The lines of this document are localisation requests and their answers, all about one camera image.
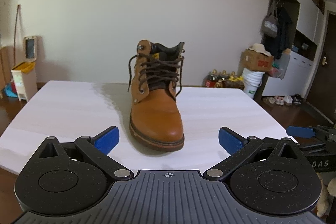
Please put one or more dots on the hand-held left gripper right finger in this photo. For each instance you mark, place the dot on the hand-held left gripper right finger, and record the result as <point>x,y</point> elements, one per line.
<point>231,140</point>

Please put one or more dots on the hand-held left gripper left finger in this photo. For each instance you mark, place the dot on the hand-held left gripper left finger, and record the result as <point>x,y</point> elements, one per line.
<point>107,139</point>

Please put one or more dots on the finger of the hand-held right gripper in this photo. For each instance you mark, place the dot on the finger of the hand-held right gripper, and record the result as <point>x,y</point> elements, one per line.
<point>299,132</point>
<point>312,145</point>

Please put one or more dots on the brown leather boot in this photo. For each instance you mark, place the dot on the brown leather boot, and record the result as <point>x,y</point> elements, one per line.
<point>157,113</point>

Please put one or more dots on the dark brown shoelace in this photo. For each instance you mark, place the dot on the dark brown shoelace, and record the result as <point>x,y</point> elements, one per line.
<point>157,64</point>

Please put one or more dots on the row of assorted shoes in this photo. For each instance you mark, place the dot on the row of assorted shoes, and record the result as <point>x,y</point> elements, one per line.
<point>283,100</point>

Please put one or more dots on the person's right hand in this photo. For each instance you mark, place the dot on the person's right hand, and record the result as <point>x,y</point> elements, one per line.
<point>322,195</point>

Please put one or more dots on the group of cooking oil bottles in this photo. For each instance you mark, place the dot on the group of cooking oil bottles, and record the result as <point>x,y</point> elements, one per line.
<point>223,81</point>

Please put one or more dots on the white plastic bucket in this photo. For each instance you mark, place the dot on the white plastic bucket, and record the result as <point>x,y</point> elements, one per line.
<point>252,82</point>

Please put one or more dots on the colourful plastic bags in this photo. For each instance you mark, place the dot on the colourful plastic bags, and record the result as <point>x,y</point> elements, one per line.
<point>277,70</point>

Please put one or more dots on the cardboard box with red label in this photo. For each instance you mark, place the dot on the cardboard box with red label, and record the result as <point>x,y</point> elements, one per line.
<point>257,62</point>

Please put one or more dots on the dark hanging coat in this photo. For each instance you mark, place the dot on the dark hanging coat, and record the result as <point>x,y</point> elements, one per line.
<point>283,32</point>

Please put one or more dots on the white pedal trash bin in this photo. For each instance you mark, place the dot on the white pedal trash bin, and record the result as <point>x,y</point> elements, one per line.
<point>25,79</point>

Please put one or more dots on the blue plastic dustpan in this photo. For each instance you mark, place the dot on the blue plastic dustpan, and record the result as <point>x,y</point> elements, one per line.
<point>11,91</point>

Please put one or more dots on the grey hanging bag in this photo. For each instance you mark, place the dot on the grey hanging bag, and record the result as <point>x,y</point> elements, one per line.
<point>269,26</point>

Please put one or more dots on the white hallway wardrobe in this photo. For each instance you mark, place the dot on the white hallway wardrobe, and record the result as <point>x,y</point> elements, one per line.
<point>307,8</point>

